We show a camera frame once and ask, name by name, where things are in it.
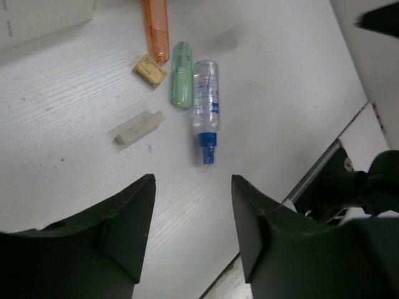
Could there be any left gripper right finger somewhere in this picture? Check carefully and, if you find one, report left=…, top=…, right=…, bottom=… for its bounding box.
left=231, top=175, right=398, bottom=298

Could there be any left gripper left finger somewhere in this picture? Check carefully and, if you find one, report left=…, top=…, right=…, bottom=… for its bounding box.
left=1, top=174, right=156, bottom=298

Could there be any clear blue glue bottle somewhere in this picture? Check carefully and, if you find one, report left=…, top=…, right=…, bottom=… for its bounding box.
left=193, top=60, right=220, bottom=166

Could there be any orange highlighter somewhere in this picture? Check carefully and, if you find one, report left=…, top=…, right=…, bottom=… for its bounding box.
left=143, top=0, right=170, bottom=64

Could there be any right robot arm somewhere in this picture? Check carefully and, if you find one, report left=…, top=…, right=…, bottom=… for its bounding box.
left=355, top=1, right=399, bottom=39

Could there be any grey eraser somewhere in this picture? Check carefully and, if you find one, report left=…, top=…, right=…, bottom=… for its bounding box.
left=114, top=111, right=165, bottom=146

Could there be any green highlighter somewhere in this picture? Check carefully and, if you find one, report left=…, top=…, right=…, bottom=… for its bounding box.
left=171, top=41, right=193, bottom=110

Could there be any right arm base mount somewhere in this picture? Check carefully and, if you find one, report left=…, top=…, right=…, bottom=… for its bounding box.
left=285, top=102, right=399, bottom=225

